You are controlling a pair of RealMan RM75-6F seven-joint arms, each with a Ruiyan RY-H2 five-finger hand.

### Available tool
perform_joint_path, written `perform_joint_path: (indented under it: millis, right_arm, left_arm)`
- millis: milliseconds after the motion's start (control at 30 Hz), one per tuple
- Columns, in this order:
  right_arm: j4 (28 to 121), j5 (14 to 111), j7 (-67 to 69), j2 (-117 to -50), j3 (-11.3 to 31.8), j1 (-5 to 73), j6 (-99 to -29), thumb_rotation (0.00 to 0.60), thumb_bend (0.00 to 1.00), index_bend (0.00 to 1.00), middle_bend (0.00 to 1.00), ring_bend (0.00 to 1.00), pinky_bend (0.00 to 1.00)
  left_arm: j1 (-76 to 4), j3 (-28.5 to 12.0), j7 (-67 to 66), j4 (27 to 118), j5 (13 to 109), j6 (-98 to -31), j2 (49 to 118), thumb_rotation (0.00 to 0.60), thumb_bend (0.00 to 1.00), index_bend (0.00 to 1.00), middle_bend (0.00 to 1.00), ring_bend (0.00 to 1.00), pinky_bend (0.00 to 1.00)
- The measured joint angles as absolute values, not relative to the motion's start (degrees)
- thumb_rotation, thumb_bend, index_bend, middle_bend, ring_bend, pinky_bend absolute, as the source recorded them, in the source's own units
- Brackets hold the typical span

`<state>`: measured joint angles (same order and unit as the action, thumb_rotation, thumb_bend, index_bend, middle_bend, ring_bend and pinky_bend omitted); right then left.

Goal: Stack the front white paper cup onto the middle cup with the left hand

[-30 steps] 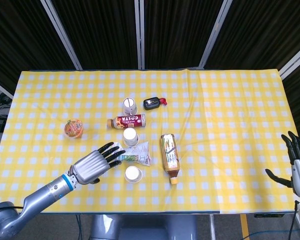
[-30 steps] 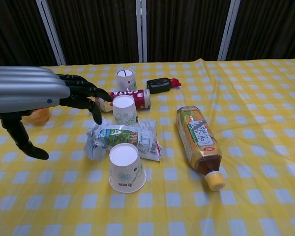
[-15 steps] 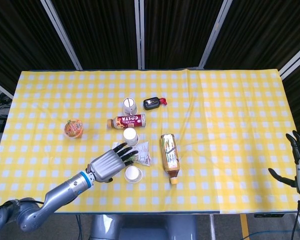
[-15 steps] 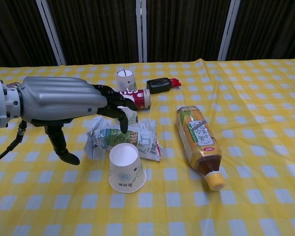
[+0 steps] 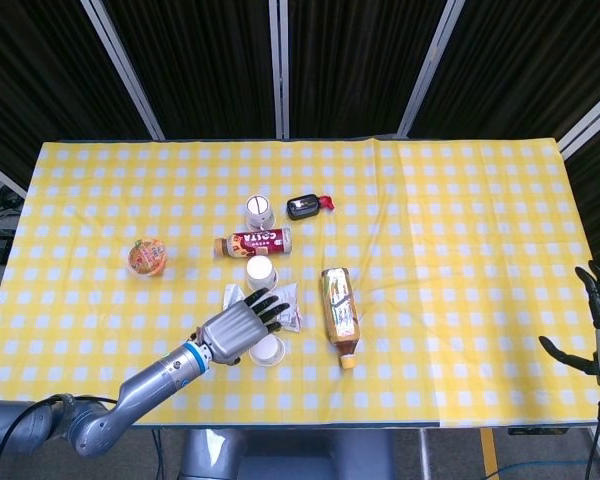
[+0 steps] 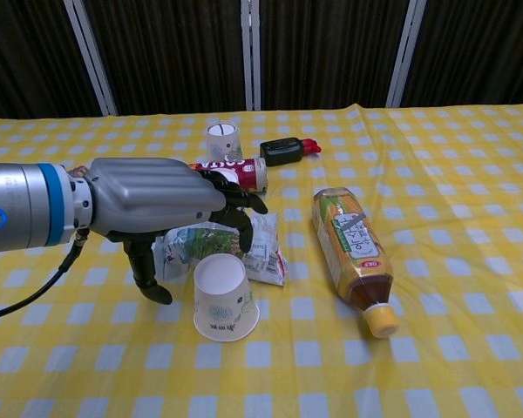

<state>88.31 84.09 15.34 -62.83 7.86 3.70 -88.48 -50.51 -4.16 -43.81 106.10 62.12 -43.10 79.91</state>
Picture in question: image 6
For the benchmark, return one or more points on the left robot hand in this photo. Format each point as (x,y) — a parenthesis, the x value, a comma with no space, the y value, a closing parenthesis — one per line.
(157,196)

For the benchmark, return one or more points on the white paper cup black line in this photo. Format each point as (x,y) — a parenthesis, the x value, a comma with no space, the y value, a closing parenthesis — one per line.
(222,143)

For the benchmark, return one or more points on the red Costa coffee bottle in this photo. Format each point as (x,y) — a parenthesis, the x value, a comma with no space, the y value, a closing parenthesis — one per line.
(253,172)

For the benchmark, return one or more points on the crumpled silver snack bag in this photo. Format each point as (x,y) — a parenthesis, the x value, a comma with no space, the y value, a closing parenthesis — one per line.
(266,246)

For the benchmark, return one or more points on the black device with red end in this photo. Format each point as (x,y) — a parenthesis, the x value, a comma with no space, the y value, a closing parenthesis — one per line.
(281,151)

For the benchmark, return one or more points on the dark corrugated partition panel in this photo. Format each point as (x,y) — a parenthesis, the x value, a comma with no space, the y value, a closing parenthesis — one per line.
(327,52)
(484,48)
(170,52)
(26,52)

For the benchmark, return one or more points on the yellow tea bottle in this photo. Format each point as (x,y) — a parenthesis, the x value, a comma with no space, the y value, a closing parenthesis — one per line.
(353,248)

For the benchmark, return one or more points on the yellow checkered tablecloth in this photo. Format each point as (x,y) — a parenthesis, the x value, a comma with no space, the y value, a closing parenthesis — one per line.
(418,217)

